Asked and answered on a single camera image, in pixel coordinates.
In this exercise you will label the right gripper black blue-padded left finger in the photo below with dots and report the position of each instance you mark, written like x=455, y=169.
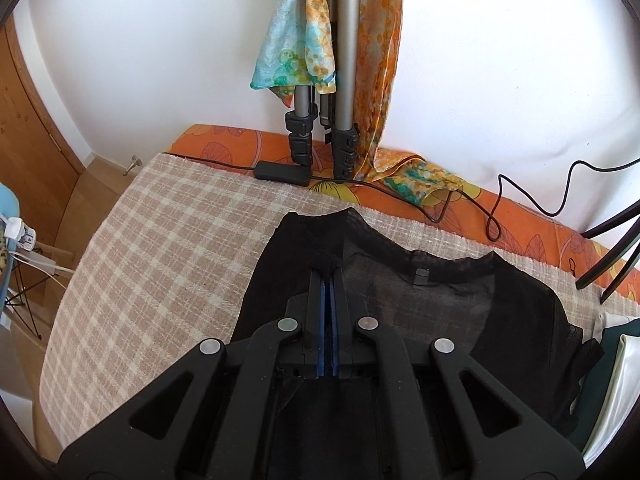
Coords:
x=202, y=418

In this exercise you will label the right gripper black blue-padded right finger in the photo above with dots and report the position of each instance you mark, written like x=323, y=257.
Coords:
x=449, y=370

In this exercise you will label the black sheer blouse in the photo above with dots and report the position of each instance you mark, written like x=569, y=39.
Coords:
x=293, y=443

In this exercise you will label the white and green garment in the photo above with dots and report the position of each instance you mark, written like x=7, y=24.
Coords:
x=611, y=390

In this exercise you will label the beige plaid bed cover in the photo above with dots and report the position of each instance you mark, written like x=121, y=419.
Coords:
x=166, y=269

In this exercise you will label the white charger plug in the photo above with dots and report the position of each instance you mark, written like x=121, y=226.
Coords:
x=23, y=235

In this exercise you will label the black power adapter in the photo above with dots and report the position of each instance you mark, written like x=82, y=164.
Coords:
x=283, y=173

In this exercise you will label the metal door stopper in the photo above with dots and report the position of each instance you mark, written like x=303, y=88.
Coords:
x=135, y=163

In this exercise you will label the blue chair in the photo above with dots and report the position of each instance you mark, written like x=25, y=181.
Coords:
x=22, y=272

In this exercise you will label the wooden door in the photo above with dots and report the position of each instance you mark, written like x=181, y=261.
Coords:
x=37, y=165

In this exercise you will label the grey folded tripod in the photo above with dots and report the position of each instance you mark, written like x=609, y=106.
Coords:
x=344, y=131

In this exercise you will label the colourful orange-blue scarf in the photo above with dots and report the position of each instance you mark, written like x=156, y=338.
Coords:
x=298, y=50

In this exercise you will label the black ring light tripod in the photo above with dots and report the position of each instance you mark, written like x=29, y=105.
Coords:
x=606, y=262

